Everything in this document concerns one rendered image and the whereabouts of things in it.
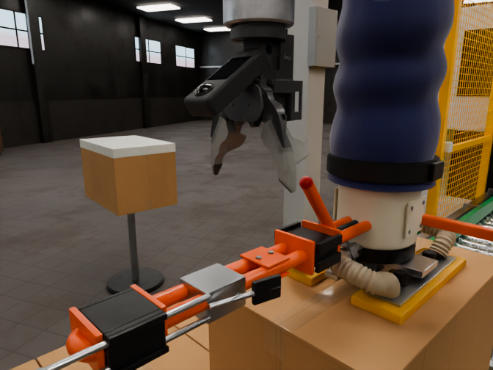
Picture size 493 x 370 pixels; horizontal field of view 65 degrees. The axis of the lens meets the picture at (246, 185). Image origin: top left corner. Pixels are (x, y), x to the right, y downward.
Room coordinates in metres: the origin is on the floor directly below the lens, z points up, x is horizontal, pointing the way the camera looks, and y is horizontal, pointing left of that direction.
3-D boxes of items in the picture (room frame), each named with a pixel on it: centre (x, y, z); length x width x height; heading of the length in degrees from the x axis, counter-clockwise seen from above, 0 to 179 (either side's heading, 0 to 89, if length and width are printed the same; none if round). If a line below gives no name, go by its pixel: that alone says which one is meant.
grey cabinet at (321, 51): (2.24, -0.42, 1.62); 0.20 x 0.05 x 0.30; 135
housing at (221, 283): (0.49, 0.05, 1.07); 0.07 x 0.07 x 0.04; 44
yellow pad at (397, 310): (0.74, -0.35, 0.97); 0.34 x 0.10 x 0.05; 134
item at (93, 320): (0.40, 0.15, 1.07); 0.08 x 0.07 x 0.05; 134
